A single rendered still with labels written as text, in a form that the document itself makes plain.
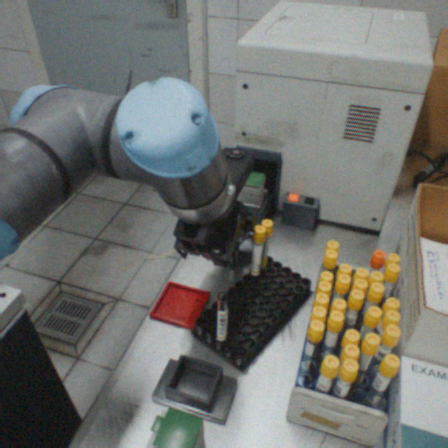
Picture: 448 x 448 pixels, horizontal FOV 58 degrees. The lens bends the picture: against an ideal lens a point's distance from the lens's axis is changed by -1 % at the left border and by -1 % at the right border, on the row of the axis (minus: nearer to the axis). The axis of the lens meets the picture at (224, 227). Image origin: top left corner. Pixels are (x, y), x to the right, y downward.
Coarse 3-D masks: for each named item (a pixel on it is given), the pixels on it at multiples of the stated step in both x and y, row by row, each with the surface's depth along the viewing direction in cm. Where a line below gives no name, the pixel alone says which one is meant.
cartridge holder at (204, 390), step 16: (176, 368) 49; (192, 368) 51; (208, 368) 49; (160, 384) 49; (176, 384) 49; (192, 384) 49; (208, 384) 49; (224, 384) 49; (160, 400) 48; (176, 400) 47; (192, 400) 46; (208, 400) 46; (224, 400) 48; (208, 416) 47; (224, 416) 47
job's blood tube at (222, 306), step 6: (222, 294) 49; (222, 300) 48; (228, 300) 48; (222, 306) 48; (222, 312) 49; (222, 318) 50; (222, 324) 51; (216, 330) 52; (222, 330) 51; (216, 336) 53; (222, 336) 52
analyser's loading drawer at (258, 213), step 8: (272, 176) 79; (272, 184) 77; (264, 192) 70; (272, 192) 75; (264, 200) 71; (248, 208) 68; (256, 208) 67; (264, 208) 71; (256, 216) 68; (264, 216) 70; (256, 224) 68; (248, 240) 64; (240, 248) 66; (248, 248) 65
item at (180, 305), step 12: (168, 288) 62; (180, 288) 63; (192, 288) 62; (168, 300) 61; (180, 300) 61; (192, 300) 61; (204, 300) 60; (156, 312) 59; (168, 312) 59; (180, 312) 59; (192, 312) 59; (180, 324) 57; (192, 324) 57
